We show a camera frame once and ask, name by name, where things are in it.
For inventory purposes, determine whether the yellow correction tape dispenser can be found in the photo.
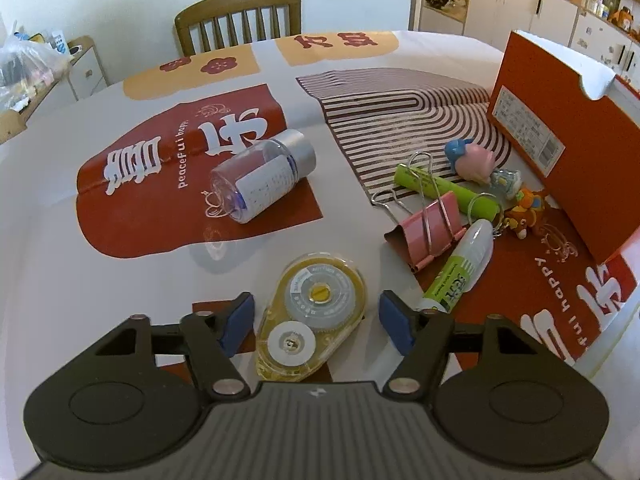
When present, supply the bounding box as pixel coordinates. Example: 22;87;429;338
255;252;368;383

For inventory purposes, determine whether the pink and blue toy keychain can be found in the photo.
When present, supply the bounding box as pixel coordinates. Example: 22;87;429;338
444;137;523;198

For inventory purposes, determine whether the white and green correction pen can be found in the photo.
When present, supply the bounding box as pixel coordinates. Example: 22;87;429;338
414;219;496;315

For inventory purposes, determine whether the red cardboard box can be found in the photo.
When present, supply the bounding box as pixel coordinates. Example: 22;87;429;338
486;30;640;266

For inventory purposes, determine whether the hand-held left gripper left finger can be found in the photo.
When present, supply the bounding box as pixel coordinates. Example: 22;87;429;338
92;291;256;403

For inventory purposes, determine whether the orange toy keychain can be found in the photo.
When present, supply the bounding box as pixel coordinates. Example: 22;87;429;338
502;187;551;241

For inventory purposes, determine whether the clear bottle with silver cap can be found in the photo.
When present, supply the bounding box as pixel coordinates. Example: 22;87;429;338
209;129;318;225

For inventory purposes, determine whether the clear tape roll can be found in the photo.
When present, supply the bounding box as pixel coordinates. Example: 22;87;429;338
200;222;231;263

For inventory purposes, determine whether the pink binder clip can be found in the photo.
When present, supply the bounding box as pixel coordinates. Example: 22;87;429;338
370;152;468;276

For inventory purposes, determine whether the clear plastic bag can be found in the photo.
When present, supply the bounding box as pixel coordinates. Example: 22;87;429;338
0;30;68;116

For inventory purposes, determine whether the green tube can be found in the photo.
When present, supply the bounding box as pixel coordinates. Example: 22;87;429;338
392;162;473;206

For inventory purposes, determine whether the wooden side cabinet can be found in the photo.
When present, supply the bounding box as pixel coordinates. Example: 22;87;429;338
0;35;108;146

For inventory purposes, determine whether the brown wooden chair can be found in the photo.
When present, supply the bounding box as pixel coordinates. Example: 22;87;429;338
174;0;303;58

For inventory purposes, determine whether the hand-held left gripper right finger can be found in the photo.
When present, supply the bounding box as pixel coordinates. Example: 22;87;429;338
378;290;546;403

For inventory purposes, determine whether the white wall cabinet unit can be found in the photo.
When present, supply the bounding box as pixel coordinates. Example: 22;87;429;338
412;0;640;96

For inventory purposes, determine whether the red and white printed tablecloth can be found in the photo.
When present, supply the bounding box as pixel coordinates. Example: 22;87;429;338
0;30;640;461

